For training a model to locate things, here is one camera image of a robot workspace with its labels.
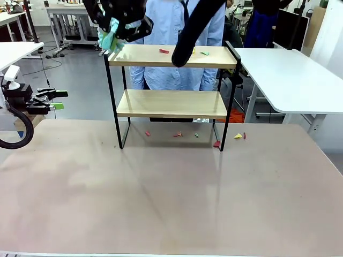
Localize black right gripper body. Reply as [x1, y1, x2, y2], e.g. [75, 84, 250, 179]
[83, 0, 147, 26]

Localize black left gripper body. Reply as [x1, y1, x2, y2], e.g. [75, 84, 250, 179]
[2, 83, 50, 115]

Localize teal chenille duster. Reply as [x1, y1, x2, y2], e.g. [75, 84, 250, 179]
[96, 17, 140, 55]

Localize person's right forearm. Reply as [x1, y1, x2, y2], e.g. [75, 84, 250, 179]
[129, 66, 146, 90]

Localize person's left forearm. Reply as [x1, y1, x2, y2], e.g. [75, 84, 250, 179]
[199, 68, 218, 92]

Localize two-tier wooden metal shelf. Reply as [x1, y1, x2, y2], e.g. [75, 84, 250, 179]
[103, 40, 242, 153]

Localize brown cardboard box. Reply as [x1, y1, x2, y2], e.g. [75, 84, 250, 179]
[13, 114, 46, 132]

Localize person in light blue shirt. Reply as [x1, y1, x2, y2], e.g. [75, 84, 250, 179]
[129, 0, 226, 92]

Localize white background workbench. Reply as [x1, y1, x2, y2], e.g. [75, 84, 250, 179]
[44, 3, 108, 53]

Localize small white side table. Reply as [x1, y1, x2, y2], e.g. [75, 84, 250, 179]
[0, 42, 45, 73]

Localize black pole stand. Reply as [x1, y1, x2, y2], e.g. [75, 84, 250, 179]
[23, 0, 40, 43]

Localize white background desk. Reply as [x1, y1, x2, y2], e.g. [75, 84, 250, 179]
[0, 10, 29, 43]

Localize chair with dark jacket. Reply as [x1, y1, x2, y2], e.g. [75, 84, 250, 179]
[222, 14, 246, 112]

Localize background person in dark blue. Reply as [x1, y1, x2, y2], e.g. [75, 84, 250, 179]
[243, 0, 294, 49]

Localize orange cloth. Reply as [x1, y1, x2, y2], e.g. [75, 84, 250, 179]
[229, 108, 246, 124]

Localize large white side table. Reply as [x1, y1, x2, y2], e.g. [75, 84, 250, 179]
[233, 47, 343, 134]

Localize black monitor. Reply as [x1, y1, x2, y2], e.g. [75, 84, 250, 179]
[273, 7, 309, 50]

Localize brown cardboard panel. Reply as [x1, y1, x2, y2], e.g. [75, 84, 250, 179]
[302, 6, 326, 57]

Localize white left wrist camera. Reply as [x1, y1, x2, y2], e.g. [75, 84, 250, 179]
[4, 65, 21, 90]

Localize left arm black cable sleeve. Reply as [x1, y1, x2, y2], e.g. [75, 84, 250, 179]
[0, 105, 35, 149]

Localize arm black cable sleeve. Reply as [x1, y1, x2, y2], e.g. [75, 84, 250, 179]
[0, 105, 35, 149]
[171, 0, 227, 67]

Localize right arm black cable sleeve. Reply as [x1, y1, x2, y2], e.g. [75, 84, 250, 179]
[171, 0, 227, 67]

